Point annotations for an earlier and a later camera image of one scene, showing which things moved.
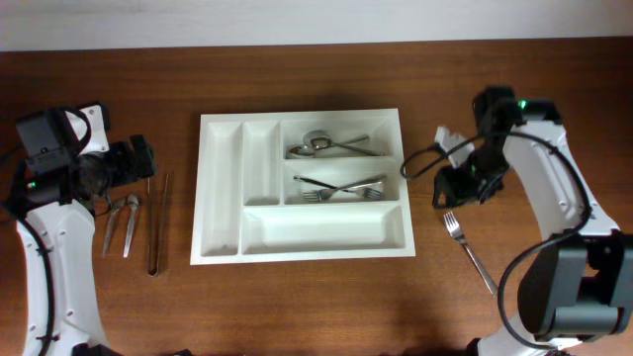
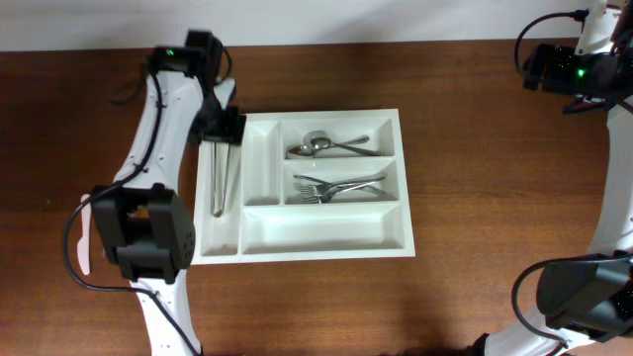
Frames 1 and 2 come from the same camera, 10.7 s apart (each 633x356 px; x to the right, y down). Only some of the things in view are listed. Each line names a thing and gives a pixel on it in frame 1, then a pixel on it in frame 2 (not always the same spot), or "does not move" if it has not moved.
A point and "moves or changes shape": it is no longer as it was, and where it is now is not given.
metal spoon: [320, 139] does not move
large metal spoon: [304, 150] moves or changes shape
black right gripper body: [477, 176] -> [569, 72]
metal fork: [459, 235] -> [318, 199]
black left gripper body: [122, 166] -> [219, 125]
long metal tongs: [149, 259] moves or changes shape
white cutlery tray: [249, 210] does not move
